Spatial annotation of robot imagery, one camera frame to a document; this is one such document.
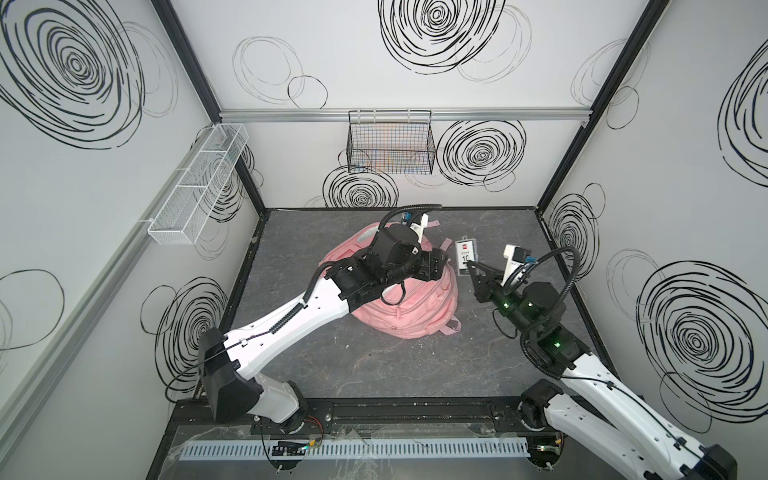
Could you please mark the black wire basket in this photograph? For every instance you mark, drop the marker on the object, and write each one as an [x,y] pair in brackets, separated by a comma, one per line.
[391,147]

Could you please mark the aluminium wall rail left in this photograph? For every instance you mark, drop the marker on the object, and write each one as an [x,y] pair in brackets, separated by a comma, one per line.
[40,318]

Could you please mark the white mesh wall shelf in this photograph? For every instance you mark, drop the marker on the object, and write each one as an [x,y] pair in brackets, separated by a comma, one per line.
[191,202]

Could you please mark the aluminium wall rail back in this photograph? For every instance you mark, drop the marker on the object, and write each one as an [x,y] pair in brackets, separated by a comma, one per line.
[377,115]

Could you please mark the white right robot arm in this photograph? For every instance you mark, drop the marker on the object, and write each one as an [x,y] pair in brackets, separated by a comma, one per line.
[579,395]

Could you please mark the clear lead refill box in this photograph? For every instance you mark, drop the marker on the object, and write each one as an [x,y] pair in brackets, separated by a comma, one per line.
[466,252]

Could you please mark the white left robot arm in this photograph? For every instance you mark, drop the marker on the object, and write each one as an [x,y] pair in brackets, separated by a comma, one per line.
[231,363]

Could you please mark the black aluminium frame post left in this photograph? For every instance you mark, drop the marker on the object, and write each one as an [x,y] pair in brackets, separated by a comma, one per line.
[185,52]

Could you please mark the aluminium wall rail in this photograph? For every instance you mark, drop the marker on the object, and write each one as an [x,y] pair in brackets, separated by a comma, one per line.
[377,115]
[40,318]

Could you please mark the pink student backpack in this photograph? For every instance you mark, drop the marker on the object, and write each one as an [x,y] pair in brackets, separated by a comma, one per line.
[407,310]

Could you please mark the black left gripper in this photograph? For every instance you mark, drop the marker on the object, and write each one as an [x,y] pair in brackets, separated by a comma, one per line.
[432,264]

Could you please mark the grey slotted cable duct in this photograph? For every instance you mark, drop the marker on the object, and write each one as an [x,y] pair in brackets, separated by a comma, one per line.
[348,449]

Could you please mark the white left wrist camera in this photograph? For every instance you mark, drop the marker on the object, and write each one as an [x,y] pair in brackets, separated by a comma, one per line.
[417,221]

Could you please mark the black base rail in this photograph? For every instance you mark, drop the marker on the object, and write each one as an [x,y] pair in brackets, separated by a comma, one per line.
[329,415]

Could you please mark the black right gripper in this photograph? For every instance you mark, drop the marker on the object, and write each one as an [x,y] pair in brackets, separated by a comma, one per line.
[489,293]

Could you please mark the black frame post right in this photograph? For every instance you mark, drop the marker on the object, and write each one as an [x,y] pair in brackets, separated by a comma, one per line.
[638,38]

